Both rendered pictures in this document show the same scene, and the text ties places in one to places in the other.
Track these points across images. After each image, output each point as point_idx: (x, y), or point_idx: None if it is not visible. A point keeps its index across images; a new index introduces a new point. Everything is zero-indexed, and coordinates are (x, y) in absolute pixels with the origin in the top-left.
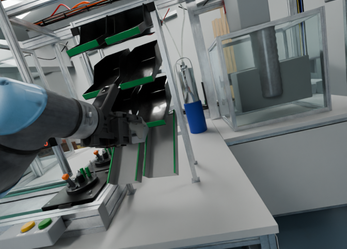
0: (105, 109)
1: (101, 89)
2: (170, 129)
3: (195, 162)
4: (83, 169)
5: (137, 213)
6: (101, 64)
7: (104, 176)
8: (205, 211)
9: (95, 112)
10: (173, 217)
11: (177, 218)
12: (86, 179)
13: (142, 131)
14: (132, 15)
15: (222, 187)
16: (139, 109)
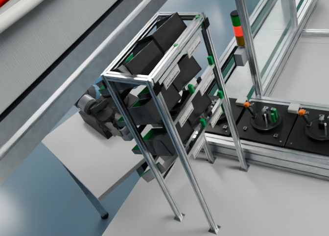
0: (92, 110)
1: (104, 99)
2: (165, 167)
3: (213, 231)
4: (271, 100)
5: (176, 164)
6: (181, 59)
7: (216, 127)
8: (139, 208)
9: (82, 109)
10: (152, 187)
11: (149, 189)
12: (216, 112)
13: (114, 135)
14: (151, 52)
15: (150, 232)
16: (163, 127)
